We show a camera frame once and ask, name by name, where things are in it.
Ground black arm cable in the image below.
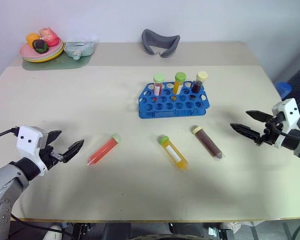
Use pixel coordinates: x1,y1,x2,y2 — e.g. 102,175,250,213
274,126,300,141
0,127,19,143

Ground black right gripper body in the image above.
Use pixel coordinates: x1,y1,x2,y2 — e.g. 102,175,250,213
254,112,287,147

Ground red tube with label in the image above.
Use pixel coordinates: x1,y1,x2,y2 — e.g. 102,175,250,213
152,72,165,102

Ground yellow plate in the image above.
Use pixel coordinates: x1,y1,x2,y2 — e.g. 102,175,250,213
36,42,66,63

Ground white rounded shell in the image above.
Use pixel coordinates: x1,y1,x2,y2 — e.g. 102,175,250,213
43,223,64,240

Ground blue test tube rack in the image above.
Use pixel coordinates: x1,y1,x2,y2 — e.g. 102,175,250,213
136,80,211,120

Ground dark green toy ball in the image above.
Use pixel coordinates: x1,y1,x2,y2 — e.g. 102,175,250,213
32,38,49,54

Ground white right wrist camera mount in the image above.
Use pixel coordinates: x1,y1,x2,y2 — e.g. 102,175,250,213
271,97,300,150

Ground dark equipment under table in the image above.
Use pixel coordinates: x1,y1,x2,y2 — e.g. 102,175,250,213
69,220,244,240

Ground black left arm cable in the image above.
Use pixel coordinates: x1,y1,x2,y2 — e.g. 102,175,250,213
0,127,19,143

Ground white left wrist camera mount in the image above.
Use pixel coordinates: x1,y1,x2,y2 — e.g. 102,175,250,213
16,125,51,177

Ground pink toy peach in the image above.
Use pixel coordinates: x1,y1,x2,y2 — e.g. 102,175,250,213
38,26,60,48

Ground orange tube green cap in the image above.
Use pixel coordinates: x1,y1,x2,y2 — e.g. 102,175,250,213
171,71,187,101

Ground blue ribbed cap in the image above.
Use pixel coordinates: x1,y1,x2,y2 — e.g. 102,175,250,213
275,81,293,102

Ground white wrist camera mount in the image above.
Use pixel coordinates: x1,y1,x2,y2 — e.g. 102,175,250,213
16,125,51,177
271,97,300,150

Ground orange toy fruit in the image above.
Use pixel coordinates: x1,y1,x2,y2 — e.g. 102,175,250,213
25,32,42,49

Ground red-orange tube green cap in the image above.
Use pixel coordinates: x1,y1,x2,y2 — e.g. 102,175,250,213
86,132,122,167

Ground green table mat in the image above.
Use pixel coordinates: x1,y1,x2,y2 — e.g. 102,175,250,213
21,52,94,72

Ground pale green pouch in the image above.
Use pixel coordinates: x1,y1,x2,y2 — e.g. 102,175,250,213
63,40,96,60

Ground pink plate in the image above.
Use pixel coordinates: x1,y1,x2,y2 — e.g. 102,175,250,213
19,39,64,59

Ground grey foam face pad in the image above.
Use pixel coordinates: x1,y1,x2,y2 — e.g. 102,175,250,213
141,28,182,59

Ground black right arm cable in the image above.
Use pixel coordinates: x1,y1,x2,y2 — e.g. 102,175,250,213
274,126,300,141

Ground dark brown tube yellow cap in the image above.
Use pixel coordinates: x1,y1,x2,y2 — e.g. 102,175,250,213
191,125,226,161

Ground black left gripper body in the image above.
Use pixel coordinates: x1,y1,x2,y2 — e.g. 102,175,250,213
38,144,67,172

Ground yellow tube with label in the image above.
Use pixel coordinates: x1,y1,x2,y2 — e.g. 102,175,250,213
157,134,190,171

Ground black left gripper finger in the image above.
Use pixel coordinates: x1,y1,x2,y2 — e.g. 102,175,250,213
63,139,85,164
45,129,63,147

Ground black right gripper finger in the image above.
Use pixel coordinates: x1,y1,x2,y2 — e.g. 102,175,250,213
229,122,262,145
245,109,275,123

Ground stack of coloured plates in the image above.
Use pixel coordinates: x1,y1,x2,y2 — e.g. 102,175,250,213
20,43,65,64

